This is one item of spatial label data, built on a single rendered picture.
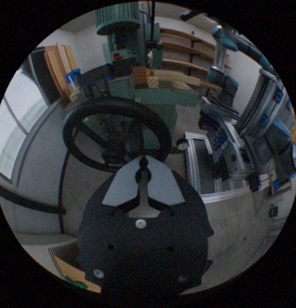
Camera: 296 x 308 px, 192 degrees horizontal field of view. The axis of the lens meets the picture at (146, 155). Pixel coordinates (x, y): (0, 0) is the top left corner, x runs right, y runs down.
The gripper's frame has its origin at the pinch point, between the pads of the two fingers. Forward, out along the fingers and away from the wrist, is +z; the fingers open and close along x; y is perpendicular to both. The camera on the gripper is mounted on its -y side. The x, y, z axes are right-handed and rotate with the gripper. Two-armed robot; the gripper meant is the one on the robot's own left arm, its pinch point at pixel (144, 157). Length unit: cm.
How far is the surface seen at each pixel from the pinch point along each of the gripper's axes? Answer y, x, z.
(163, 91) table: -12.6, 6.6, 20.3
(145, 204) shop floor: 80, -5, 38
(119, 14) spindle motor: -47.4, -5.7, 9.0
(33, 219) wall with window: 56, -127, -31
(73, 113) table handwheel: -8.1, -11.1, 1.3
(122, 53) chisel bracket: -32.2, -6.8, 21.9
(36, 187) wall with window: 38, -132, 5
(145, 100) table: -9.7, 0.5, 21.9
